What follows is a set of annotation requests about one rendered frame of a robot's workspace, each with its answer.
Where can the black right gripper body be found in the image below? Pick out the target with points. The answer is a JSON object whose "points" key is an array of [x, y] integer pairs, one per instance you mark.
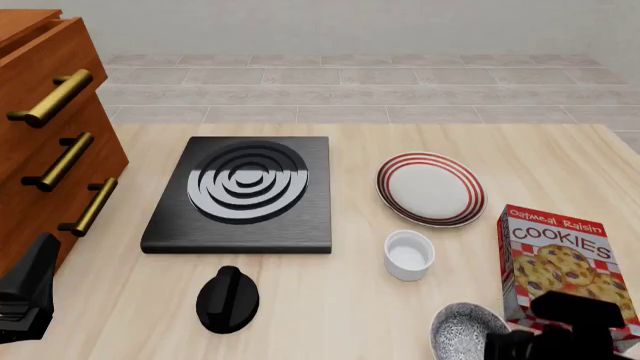
{"points": [[550, 345]]}

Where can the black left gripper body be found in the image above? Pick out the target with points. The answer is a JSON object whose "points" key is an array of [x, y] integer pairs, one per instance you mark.
{"points": [[25, 318]]}

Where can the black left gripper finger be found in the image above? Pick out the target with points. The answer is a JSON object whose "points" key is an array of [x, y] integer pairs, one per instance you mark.
{"points": [[40, 266]]}

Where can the black patterned bowl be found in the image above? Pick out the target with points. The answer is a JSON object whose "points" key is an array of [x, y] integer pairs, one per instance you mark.
{"points": [[462, 330]]}

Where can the flat black stove plate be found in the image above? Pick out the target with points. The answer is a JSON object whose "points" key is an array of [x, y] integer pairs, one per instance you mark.
{"points": [[170, 228]]}

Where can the white ramekin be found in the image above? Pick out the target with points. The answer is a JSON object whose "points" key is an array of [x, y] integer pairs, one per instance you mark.
{"points": [[409, 258]]}

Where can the white plate with red rings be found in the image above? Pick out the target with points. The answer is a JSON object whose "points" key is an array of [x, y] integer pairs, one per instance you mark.
{"points": [[430, 189]]}

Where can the oatmeal raisin cookies box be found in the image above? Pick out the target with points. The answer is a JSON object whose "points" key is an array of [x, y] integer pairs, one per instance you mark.
{"points": [[555, 258]]}

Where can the round black stove knob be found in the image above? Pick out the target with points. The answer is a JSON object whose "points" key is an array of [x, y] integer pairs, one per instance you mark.
{"points": [[227, 300]]}

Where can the wooden cabinet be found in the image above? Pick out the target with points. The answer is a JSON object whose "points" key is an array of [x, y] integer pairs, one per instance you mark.
{"points": [[20, 22]]}

